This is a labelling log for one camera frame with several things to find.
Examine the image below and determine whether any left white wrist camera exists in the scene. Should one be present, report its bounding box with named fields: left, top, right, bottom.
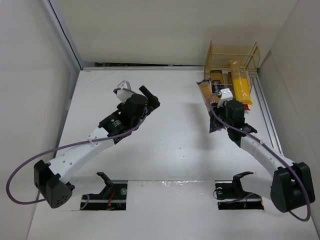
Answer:
left=115, top=80, right=134, bottom=103

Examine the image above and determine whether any orange blue pasta bag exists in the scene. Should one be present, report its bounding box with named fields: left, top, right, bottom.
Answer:
left=197, top=79, right=224, bottom=133

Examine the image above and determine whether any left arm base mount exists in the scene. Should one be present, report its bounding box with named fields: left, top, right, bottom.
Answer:
left=79, top=180, right=128, bottom=211

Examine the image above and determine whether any red white spaghetti bag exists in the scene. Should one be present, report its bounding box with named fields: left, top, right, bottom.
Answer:
left=228, top=71, right=250, bottom=111

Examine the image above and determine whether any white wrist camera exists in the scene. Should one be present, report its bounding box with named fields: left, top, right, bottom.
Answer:
left=115, top=80, right=134, bottom=103
left=217, top=88, right=234, bottom=108

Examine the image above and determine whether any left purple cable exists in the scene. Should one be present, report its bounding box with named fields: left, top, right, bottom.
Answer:
left=5, top=87, right=148, bottom=206

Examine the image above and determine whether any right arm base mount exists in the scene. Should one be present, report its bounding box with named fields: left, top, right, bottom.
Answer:
left=213, top=180, right=264, bottom=211

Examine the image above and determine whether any purple cable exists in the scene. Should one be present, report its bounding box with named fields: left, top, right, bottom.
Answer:
left=209, top=92, right=313, bottom=222
left=5, top=87, right=148, bottom=206

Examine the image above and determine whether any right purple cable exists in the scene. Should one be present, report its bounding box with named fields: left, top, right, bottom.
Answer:
left=209, top=92, right=313, bottom=222

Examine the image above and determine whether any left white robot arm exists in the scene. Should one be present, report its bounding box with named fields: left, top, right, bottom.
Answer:
left=33, top=86, right=161, bottom=209

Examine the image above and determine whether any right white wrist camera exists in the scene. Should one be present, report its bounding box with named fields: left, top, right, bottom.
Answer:
left=217, top=88, right=234, bottom=108

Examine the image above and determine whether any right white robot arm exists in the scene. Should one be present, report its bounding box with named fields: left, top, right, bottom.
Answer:
left=211, top=100, right=315, bottom=222

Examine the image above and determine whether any dark blue spaghetti bag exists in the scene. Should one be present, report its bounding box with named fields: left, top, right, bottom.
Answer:
left=209, top=70, right=225, bottom=98

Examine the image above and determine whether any yellow wire shelf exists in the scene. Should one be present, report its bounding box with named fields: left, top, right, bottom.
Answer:
left=203, top=42, right=261, bottom=90

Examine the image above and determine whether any yellow spaghetti bag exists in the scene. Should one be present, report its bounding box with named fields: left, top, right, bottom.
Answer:
left=229, top=60, right=253, bottom=105

